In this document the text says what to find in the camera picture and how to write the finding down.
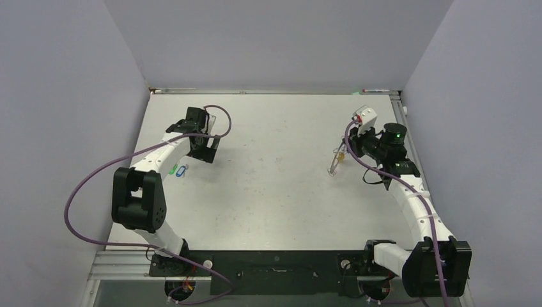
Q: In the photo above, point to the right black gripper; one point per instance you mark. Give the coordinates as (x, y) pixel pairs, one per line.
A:
(355, 141)

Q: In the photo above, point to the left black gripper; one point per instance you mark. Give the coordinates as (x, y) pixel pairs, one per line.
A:
(206, 153)

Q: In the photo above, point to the blue capped key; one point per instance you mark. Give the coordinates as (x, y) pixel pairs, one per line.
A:
(180, 172)

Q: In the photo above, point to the green key tag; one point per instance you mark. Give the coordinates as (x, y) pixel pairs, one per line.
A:
(173, 170)

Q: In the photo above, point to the round metal keyring disc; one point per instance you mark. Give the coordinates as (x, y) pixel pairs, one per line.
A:
(332, 170)

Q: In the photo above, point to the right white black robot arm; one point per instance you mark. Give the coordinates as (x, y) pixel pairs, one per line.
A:
(438, 264)

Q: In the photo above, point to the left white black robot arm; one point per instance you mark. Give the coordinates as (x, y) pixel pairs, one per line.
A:
(138, 197)

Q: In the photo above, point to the red white marker pen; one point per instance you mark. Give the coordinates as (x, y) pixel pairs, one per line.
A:
(375, 91)

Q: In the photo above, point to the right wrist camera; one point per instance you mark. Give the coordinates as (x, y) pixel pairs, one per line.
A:
(365, 119)

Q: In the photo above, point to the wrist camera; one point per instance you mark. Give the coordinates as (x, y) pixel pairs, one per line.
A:
(210, 121)
(365, 119)

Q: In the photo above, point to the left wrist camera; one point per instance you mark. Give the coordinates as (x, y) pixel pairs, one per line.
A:
(210, 121)

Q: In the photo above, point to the aluminium back rail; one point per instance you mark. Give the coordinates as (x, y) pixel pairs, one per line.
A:
(320, 91)

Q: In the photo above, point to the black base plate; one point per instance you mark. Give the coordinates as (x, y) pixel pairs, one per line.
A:
(288, 284)

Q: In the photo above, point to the aluminium front rail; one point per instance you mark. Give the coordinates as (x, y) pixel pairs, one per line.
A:
(140, 265)

